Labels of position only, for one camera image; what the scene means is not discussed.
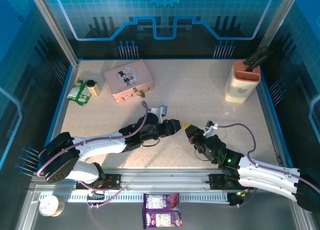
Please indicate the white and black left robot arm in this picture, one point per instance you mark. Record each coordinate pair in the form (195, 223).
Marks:
(100, 143)

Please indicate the green snack packet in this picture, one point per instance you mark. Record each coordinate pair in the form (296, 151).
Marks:
(78, 93)

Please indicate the cream and pink knife block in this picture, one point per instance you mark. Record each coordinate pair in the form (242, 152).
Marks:
(241, 85)

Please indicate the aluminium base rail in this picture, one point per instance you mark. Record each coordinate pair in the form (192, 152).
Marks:
(165, 178)

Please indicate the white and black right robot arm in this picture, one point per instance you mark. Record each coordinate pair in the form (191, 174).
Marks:
(270, 176)

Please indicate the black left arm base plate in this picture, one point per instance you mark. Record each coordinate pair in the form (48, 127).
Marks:
(112, 180)

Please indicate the blue printed backdrop panel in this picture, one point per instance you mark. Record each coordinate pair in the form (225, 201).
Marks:
(160, 20)

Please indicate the purple snack packet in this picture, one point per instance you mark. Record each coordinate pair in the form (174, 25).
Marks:
(161, 212)

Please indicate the pink tin box with couple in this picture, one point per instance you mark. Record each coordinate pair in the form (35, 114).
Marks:
(127, 77)

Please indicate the small gold padlock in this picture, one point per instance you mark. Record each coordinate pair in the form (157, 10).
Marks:
(142, 93)

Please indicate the aluminium frame post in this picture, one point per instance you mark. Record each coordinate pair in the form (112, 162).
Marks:
(278, 20)
(53, 27)

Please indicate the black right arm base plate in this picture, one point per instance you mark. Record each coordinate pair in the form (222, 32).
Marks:
(220, 181)

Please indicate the small bottle with black cap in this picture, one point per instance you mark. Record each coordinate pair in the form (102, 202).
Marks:
(93, 88)

